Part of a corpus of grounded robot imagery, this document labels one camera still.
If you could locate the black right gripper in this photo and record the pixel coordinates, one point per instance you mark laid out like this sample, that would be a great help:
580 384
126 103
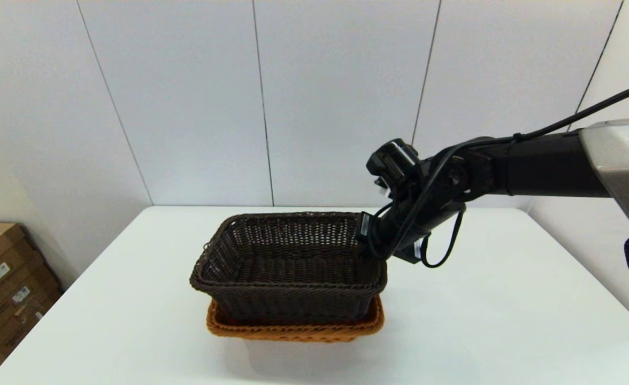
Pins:
408 227

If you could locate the dark brown wicker basket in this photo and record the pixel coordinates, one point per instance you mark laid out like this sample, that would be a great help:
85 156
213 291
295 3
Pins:
293 299

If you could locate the orange wicker basket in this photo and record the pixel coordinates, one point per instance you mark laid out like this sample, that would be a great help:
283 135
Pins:
293 332

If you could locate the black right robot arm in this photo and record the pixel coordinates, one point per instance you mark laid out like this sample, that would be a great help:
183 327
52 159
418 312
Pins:
539 166

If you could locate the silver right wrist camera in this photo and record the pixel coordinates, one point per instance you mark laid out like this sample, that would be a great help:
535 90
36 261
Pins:
382 188

